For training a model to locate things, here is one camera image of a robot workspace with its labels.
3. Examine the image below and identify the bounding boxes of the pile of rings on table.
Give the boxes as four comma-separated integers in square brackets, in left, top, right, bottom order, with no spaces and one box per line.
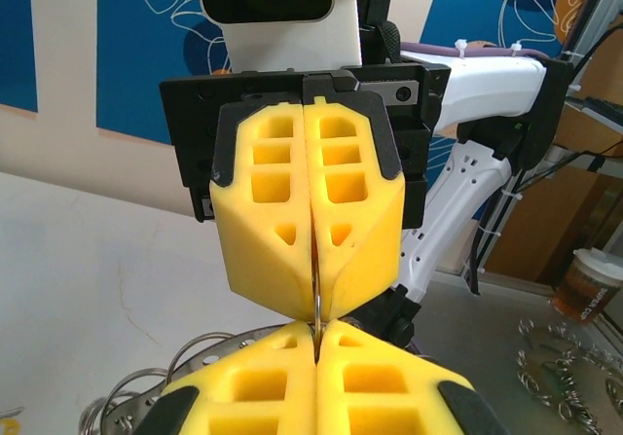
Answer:
[514,316,623,424]

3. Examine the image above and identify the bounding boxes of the black braided cable sleeve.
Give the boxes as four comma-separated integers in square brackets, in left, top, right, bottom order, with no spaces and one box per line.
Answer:
[377,19,403,64]

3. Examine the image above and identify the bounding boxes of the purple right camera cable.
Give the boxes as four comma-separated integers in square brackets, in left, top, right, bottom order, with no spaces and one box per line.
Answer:
[398,39,547,60]

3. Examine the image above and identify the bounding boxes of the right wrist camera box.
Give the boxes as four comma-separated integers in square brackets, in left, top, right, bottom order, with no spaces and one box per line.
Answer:
[192,0,364,74]

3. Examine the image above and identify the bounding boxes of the single steel key ring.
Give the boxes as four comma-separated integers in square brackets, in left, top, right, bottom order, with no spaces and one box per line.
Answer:
[311,239,324,358]

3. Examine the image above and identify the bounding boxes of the metal strip with key rings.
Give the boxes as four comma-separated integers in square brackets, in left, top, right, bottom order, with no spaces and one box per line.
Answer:
[77,325,312,435]

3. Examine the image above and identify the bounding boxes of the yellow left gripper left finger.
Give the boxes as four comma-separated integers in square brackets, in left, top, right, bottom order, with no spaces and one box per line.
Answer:
[130,320,318,435]

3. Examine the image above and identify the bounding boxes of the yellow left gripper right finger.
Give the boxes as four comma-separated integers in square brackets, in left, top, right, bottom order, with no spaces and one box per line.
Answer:
[314,317,507,435]

